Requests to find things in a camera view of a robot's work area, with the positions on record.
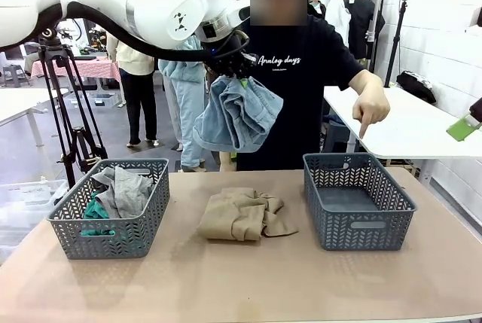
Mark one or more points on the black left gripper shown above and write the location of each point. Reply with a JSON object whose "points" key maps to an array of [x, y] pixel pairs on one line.
{"points": [[227, 57]]}

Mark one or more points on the light blue denim shorts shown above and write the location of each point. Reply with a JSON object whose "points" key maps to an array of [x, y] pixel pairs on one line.
{"points": [[233, 116]]}

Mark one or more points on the beige garment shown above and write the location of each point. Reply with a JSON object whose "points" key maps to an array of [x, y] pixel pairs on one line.
{"points": [[233, 217]]}

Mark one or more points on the grey t-shirt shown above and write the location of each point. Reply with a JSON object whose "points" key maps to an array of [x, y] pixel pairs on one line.
{"points": [[128, 195]]}

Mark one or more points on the teal garment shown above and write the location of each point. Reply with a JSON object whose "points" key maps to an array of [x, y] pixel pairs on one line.
{"points": [[94, 212]]}

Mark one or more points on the person's left forearm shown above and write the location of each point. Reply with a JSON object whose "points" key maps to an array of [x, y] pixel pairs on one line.
{"points": [[367, 80]]}

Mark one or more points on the person's right hand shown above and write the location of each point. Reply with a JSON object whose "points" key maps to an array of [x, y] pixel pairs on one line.
{"points": [[226, 163]]}

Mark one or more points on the person's left hand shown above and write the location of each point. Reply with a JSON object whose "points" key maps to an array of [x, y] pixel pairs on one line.
{"points": [[373, 106]]}

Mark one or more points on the large white table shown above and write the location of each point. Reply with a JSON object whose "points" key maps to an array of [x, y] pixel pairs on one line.
{"points": [[406, 123]]}

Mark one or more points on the mannequin in light blue fleece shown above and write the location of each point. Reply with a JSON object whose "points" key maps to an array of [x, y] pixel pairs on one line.
{"points": [[188, 97]]}

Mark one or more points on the person in black t-shirt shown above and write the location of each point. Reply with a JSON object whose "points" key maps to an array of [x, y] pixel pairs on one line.
{"points": [[301, 93]]}

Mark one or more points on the black bag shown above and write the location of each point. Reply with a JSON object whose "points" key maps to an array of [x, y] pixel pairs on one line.
{"points": [[414, 86]]}

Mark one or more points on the black light stand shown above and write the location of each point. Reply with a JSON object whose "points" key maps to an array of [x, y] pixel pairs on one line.
{"points": [[395, 44]]}

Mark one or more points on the mannequin in cream jacket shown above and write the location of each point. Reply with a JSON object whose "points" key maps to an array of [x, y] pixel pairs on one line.
{"points": [[135, 93]]}

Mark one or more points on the mannequin in white shirt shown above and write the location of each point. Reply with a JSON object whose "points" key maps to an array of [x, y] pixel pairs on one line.
{"points": [[337, 14]]}

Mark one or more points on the mannequin in black shirt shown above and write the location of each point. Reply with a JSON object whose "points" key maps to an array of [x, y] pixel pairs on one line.
{"points": [[361, 25]]}

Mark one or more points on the black leaning stand pole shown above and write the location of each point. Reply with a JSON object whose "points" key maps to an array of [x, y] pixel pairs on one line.
{"points": [[378, 18]]}

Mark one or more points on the white storage crate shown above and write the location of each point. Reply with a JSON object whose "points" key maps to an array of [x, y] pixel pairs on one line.
{"points": [[103, 100]]}

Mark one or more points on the grey plastic woven-pattern basket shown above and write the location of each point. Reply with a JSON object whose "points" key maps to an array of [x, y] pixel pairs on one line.
{"points": [[113, 240], [357, 232]]}

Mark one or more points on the table with pink cloth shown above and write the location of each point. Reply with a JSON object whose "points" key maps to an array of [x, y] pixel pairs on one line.
{"points": [[90, 69]]}

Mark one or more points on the seated person in white shirt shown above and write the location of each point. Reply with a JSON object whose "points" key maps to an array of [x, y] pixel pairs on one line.
{"points": [[32, 59]]}

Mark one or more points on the small white table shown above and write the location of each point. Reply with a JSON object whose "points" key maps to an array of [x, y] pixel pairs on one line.
{"points": [[22, 102]]}

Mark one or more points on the grey stool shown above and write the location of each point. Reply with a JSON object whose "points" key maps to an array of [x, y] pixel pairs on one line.
{"points": [[15, 72]]}

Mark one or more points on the clear plastic storage bin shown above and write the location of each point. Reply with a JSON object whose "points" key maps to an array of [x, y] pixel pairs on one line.
{"points": [[26, 210]]}

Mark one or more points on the black camera on tripod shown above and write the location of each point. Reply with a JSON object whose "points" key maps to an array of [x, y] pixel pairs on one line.
{"points": [[56, 74]]}

